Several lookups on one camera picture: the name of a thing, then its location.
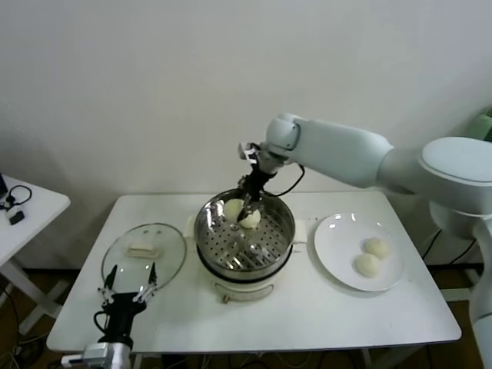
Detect white round plate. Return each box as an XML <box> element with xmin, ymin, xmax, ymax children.
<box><xmin>313</xmin><ymin>213</ymin><xmax>407</xmax><ymax>292</ymax></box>

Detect glass pot lid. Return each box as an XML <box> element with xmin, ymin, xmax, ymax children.
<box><xmin>101</xmin><ymin>222</ymin><xmax>188</xmax><ymax>297</ymax></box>

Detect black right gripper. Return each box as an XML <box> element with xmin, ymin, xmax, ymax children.
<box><xmin>234</xmin><ymin>165</ymin><xmax>276</xmax><ymax>223</ymax></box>

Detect stainless steel steamer basket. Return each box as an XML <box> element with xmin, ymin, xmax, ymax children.
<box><xmin>193</xmin><ymin>187</ymin><xmax>297</xmax><ymax>274</ymax></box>

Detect white electric cooker base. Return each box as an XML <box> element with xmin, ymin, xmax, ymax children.
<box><xmin>183</xmin><ymin>214</ymin><xmax>308</xmax><ymax>304</ymax></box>

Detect black headphones with cable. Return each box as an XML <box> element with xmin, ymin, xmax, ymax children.
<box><xmin>0</xmin><ymin>185</ymin><xmax>33</xmax><ymax>211</ymax></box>

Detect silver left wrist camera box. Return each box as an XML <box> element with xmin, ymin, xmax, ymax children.
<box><xmin>59</xmin><ymin>343</ymin><xmax>116</xmax><ymax>367</ymax></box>

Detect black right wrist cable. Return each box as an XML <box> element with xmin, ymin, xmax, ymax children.
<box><xmin>274</xmin><ymin>163</ymin><xmax>308</xmax><ymax>198</ymax></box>

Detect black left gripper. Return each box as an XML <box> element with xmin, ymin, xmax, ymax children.
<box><xmin>97</xmin><ymin>261</ymin><xmax>158</xmax><ymax>343</ymax></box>

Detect light green container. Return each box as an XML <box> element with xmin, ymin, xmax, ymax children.
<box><xmin>469</xmin><ymin>108</ymin><xmax>492</xmax><ymax>142</ymax></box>

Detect white side table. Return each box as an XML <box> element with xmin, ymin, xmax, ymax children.
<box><xmin>0</xmin><ymin>175</ymin><xmax>72</xmax><ymax>335</ymax></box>

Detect white steamed baozi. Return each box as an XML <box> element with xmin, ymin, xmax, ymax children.
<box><xmin>223</xmin><ymin>198</ymin><xmax>245</xmax><ymax>222</ymax></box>
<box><xmin>363</xmin><ymin>237</ymin><xmax>391</xmax><ymax>259</ymax></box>
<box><xmin>353</xmin><ymin>253</ymin><xmax>382</xmax><ymax>278</ymax></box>
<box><xmin>238</xmin><ymin>210</ymin><xmax>263</xmax><ymax>231</ymax></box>

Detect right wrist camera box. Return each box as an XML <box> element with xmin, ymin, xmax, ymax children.
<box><xmin>237</xmin><ymin>141</ymin><xmax>258</xmax><ymax>168</ymax></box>

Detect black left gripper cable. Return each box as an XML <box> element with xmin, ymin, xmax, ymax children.
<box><xmin>94</xmin><ymin>310</ymin><xmax>111</xmax><ymax>335</ymax></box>

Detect black floor cable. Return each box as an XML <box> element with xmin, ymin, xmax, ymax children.
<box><xmin>0</xmin><ymin>284</ymin><xmax>21</xmax><ymax>369</ymax></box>

